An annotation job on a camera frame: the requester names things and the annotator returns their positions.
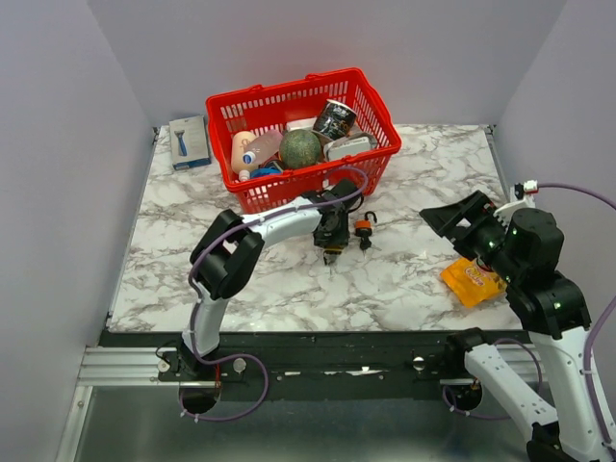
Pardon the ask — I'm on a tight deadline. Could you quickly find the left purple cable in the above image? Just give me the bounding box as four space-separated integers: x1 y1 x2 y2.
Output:
178 167 370 424

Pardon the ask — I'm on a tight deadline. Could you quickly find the pink lotion bottle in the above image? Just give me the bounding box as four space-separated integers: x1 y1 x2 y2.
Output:
231 129 283 182

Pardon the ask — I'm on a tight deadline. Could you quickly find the white box in basket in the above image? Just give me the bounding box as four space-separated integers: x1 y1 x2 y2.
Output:
286 117 317 131

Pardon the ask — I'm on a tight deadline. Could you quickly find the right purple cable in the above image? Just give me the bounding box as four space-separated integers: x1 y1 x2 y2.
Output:
442 181 616 449

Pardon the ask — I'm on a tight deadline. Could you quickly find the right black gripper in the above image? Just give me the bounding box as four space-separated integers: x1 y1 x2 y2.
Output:
422 187 521 281

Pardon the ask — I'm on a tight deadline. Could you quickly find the purple cable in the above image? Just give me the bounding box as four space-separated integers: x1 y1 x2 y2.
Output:
442 181 616 449
178 167 370 424

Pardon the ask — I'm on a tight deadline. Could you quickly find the red plastic shopping basket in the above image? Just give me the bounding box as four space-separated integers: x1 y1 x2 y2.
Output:
206 67 401 213

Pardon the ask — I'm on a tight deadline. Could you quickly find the orange black padlock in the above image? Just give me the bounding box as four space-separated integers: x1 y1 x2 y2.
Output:
354 211 377 239

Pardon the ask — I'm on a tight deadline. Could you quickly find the orange snack bag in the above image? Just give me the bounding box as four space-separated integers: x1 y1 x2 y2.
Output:
440 258 506 308

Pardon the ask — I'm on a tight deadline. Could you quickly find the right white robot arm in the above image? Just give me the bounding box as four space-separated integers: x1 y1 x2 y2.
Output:
420 181 615 461

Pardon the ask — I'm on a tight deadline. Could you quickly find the yellow black padlock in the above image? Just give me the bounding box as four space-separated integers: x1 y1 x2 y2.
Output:
323 245 344 266

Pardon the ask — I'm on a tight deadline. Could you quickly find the blue object in basket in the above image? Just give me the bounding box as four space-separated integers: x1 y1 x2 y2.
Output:
249 162 284 179

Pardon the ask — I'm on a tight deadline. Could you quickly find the blue razor package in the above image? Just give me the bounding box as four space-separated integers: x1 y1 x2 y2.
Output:
169 115 211 170

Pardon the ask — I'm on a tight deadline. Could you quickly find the silver tin container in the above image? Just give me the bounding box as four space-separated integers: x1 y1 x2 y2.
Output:
323 133 377 162

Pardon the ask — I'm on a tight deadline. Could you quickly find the green round melon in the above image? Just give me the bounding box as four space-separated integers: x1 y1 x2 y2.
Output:
279 130 321 169

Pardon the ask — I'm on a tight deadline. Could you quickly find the black head key set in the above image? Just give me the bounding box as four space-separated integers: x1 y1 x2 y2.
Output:
360 236 380 253

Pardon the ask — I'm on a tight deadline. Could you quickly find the black printed can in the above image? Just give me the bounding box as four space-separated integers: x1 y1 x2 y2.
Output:
312 99 357 141

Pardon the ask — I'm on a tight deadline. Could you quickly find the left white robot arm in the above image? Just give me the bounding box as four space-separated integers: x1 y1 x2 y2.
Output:
180 178 363 380

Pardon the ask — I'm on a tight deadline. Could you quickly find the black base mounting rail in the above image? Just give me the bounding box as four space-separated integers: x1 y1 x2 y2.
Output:
148 329 530 403

